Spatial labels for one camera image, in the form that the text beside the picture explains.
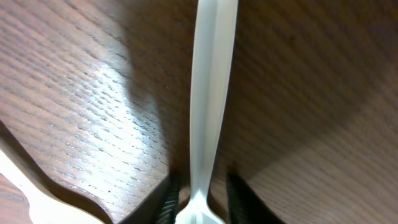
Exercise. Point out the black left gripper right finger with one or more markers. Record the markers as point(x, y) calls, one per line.
point(244, 205)

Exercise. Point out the beige plastic spoon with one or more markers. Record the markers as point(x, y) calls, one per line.
point(211, 66)

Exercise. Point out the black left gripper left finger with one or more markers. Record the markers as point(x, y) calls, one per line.
point(160, 206)

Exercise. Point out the white utensil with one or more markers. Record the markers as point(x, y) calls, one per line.
point(44, 207)

